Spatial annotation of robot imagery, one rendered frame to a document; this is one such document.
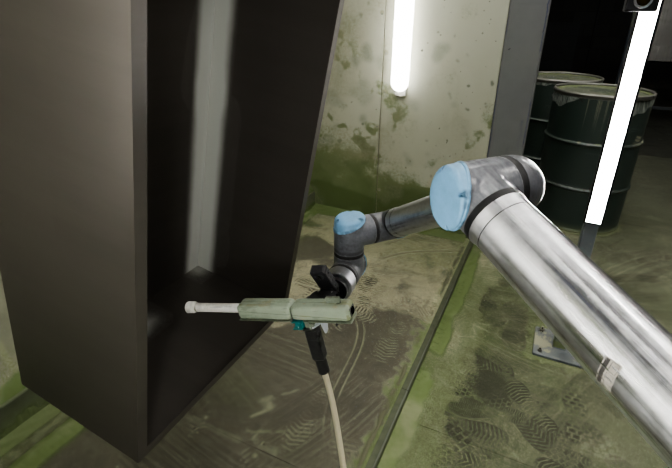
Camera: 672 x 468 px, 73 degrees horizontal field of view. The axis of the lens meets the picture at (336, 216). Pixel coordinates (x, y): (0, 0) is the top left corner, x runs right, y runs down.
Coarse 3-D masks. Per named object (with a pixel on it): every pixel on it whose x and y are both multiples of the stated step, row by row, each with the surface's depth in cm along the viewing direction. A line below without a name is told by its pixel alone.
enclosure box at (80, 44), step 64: (0, 0) 61; (64, 0) 56; (128, 0) 52; (192, 0) 108; (256, 0) 110; (320, 0) 103; (0, 64) 66; (64, 64) 60; (128, 64) 56; (192, 64) 116; (256, 64) 116; (320, 64) 109; (0, 128) 71; (64, 128) 65; (128, 128) 60; (192, 128) 125; (256, 128) 123; (0, 192) 78; (64, 192) 70; (128, 192) 64; (192, 192) 136; (256, 192) 131; (0, 256) 86; (64, 256) 77; (128, 256) 70; (192, 256) 148; (256, 256) 141; (64, 320) 85; (128, 320) 76; (192, 320) 131; (64, 384) 95; (128, 384) 84; (192, 384) 112; (128, 448) 93
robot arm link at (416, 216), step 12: (516, 156) 82; (528, 168) 80; (540, 180) 81; (540, 192) 82; (408, 204) 123; (420, 204) 116; (372, 216) 134; (384, 216) 133; (396, 216) 126; (408, 216) 120; (420, 216) 115; (432, 216) 111; (384, 228) 133; (396, 228) 128; (408, 228) 123; (420, 228) 119; (432, 228) 117; (384, 240) 137
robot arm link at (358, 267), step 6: (336, 258) 135; (360, 258) 134; (336, 264) 133; (342, 264) 132; (348, 264) 133; (354, 264) 134; (360, 264) 135; (366, 264) 141; (354, 270) 132; (360, 270) 135; (360, 276) 136
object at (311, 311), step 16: (192, 304) 123; (208, 304) 122; (224, 304) 120; (240, 304) 116; (256, 304) 114; (272, 304) 112; (288, 304) 111; (304, 304) 109; (320, 304) 108; (336, 304) 106; (352, 304) 106; (256, 320) 115; (272, 320) 113; (288, 320) 112; (304, 320) 110; (320, 320) 108; (336, 320) 106; (352, 320) 106; (320, 336) 113; (320, 352) 113; (320, 368) 115
